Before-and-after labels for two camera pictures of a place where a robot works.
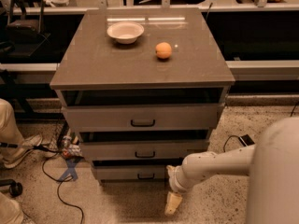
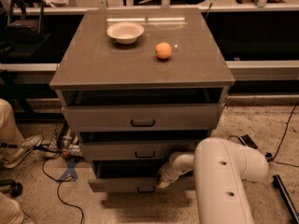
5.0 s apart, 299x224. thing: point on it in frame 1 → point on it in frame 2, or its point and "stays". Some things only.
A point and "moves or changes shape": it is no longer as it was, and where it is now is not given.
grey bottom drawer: [132, 172] moves or changes shape
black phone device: [247, 140] stays
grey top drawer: [142, 117] stays
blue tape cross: [71, 172] stays
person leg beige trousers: [9, 132] stays
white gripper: [177, 181] → [168, 173]
